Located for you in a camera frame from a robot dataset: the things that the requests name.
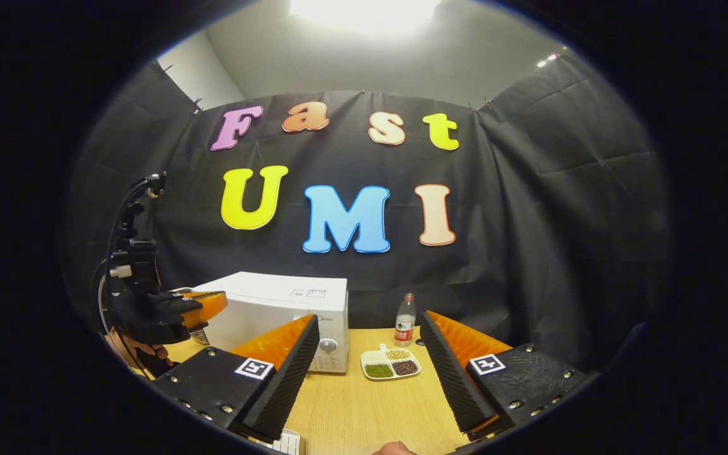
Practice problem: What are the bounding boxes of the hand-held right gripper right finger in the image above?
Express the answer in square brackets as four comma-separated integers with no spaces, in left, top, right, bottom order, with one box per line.
[419,310,589,442]

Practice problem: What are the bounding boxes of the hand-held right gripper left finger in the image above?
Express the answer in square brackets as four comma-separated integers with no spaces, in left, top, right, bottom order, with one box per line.
[152,314,320,443]

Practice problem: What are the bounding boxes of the white divided plate of beans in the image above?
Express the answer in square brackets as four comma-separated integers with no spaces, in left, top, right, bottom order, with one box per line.
[360,343,422,381]

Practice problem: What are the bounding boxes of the white microwave oven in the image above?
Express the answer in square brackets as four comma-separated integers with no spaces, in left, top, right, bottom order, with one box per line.
[190,272,349,373]

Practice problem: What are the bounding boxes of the clear water bottle red label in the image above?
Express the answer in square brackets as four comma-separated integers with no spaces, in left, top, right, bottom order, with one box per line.
[394,293,417,347]

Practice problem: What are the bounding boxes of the black backdrop cloth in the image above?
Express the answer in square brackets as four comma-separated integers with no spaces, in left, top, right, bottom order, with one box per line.
[64,54,671,373]

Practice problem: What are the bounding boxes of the large ceiling light panel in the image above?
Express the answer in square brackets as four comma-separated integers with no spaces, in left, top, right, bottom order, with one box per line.
[288,0,444,35]

